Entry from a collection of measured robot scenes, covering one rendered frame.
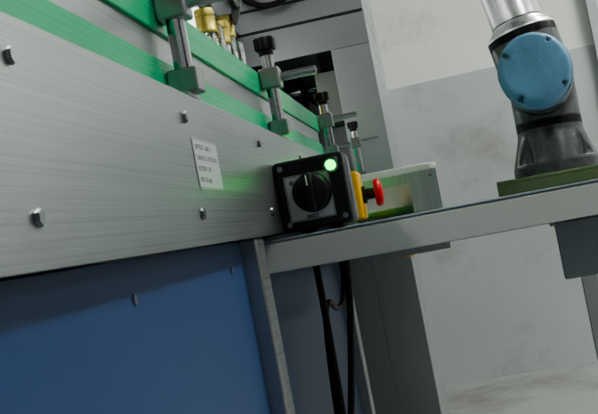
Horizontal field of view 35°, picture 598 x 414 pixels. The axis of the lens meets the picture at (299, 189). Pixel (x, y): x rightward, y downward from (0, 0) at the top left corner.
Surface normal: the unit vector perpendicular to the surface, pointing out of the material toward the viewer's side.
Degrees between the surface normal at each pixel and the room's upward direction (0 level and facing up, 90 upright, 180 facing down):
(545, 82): 94
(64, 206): 90
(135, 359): 90
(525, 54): 94
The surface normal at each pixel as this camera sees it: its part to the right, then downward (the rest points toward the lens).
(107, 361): 0.97, -0.19
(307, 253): -0.24, 0.00
